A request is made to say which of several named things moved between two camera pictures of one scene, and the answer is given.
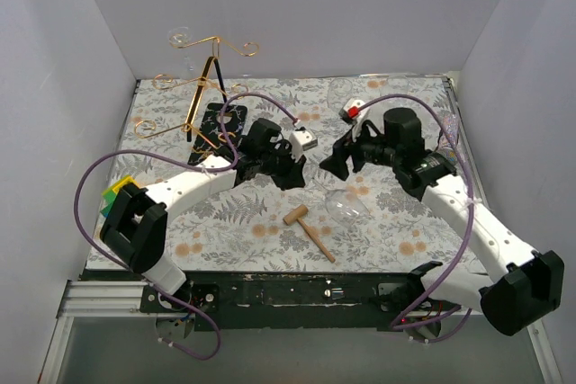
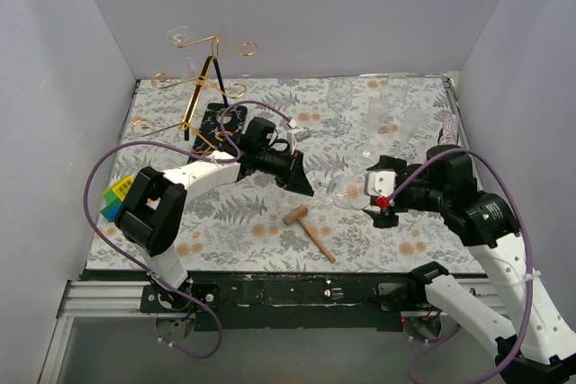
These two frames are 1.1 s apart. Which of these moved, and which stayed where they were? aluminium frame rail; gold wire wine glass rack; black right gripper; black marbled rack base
Moved: black right gripper
Stayed: black marbled rack base; aluminium frame rail; gold wire wine glass rack
